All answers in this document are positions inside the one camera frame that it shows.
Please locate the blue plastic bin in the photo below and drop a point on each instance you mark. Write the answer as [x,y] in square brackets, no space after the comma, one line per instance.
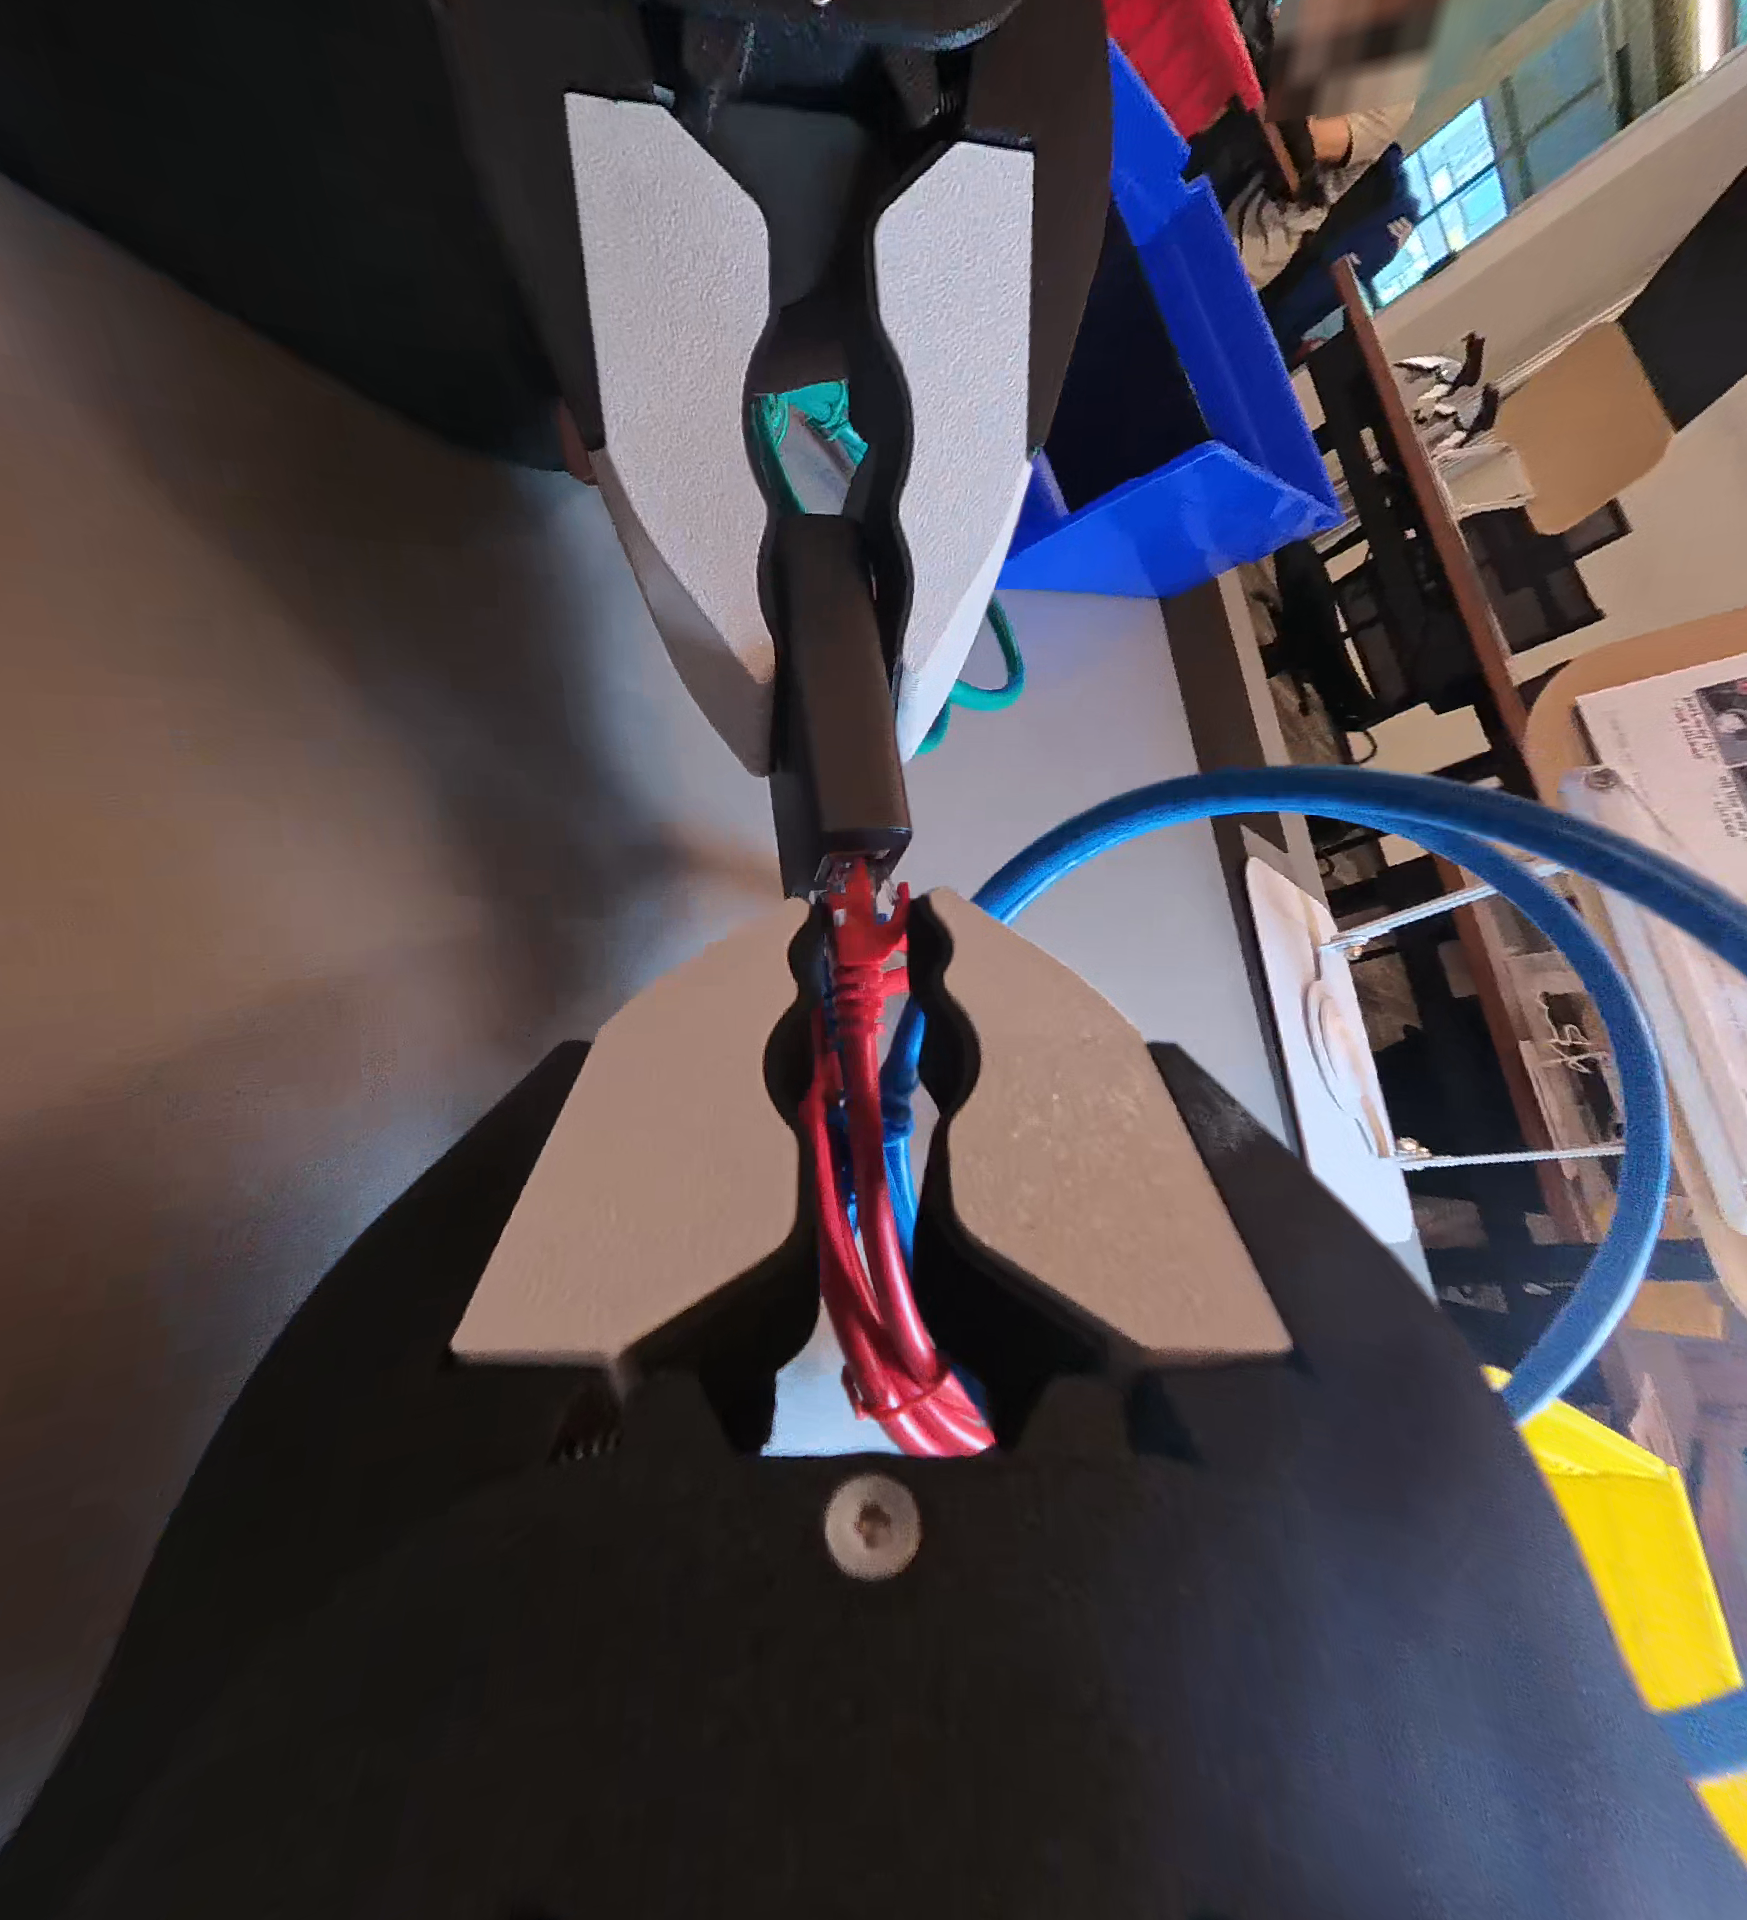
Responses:
[1187,526]

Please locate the tan and black chair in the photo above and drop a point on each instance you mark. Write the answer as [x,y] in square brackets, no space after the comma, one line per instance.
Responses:
[1578,435]

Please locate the yellow plastic bin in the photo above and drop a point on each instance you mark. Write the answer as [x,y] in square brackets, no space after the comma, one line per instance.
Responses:
[1638,1575]

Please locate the red plastic bin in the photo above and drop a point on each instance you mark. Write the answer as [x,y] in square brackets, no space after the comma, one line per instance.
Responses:
[1165,53]

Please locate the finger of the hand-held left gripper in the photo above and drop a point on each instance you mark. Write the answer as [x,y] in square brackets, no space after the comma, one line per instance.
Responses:
[662,332]
[970,345]

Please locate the clear acrylic panel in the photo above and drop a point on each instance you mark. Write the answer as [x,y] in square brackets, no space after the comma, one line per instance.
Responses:
[1700,1036]

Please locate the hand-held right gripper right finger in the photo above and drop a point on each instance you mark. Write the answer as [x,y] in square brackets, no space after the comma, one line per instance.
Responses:
[1097,1171]

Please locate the printed paper sheet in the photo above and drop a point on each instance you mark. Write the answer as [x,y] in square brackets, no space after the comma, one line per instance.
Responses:
[1683,706]

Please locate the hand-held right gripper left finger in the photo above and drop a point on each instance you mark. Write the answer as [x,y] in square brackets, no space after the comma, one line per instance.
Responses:
[619,1171]

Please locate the black ethernet coupler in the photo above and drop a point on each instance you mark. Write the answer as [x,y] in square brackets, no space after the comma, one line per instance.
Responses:
[835,675]

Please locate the window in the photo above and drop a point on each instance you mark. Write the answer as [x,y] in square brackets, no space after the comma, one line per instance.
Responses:
[1458,175]

